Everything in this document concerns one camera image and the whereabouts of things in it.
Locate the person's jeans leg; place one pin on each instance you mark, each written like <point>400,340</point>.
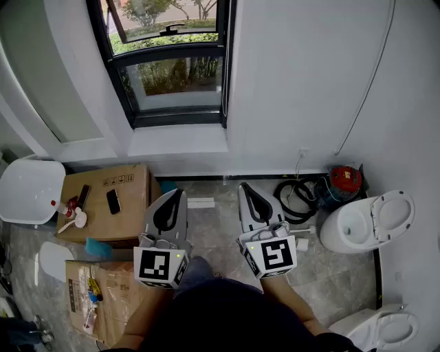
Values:
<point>196,275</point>

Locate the black smartphone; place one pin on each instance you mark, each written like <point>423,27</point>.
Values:
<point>113,201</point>

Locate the person's right forearm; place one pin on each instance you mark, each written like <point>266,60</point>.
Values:
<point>292,302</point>

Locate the red and blue vacuum cleaner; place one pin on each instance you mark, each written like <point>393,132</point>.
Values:
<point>345,178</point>

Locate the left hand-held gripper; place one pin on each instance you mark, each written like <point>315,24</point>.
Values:
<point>153,268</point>

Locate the white egg-shaped toilet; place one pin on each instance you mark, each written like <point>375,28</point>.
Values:
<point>347,223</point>

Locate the black framed window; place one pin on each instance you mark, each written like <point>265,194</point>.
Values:
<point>103,51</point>

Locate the person's left forearm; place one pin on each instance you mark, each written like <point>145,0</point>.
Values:
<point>148,309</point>

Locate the white oval lid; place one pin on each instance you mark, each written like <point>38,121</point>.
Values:
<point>55,261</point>

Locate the white wall socket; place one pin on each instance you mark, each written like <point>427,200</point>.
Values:
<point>304,152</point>

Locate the person's dark shirt torso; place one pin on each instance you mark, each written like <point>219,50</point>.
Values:
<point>233,319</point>

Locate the large frosted glass panel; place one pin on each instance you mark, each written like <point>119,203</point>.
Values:
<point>41,68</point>

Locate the red capped white bottle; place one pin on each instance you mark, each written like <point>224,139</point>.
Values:
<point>63,209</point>

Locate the large cardboard box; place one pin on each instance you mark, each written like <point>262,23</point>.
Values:
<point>130,220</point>

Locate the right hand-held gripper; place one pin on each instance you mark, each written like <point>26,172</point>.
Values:
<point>275,256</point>

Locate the white floor toilet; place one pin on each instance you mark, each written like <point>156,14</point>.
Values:
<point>364,330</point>

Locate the white tissue roll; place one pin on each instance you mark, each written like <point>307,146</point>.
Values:
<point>302,244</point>

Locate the flattened cardboard box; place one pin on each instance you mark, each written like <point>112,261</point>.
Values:
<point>117,299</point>

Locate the teal cloth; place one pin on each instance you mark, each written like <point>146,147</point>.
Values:
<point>99,248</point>

